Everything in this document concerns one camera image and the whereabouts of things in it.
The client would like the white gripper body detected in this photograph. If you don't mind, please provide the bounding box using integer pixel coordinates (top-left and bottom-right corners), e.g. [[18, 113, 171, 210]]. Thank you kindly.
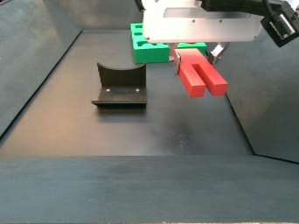
[[142, 0, 262, 43]]

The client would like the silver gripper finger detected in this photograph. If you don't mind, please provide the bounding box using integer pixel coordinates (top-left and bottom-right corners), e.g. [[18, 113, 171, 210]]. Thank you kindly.
[[209, 42, 230, 65], [169, 43, 182, 74]]

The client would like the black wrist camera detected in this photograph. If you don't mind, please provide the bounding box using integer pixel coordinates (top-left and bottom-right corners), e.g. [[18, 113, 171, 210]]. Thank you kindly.
[[201, 0, 299, 47]]

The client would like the green foam shape board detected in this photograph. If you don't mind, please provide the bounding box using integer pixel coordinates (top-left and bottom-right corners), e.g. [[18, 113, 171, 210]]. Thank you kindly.
[[131, 23, 207, 64]]

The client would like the red double-square block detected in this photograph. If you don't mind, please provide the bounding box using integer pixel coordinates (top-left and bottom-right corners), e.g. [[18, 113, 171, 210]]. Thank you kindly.
[[177, 48, 229, 98]]

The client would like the black curved holder stand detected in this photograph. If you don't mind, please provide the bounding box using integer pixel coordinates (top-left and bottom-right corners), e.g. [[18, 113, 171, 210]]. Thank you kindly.
[[91, 63, 147, 107]]

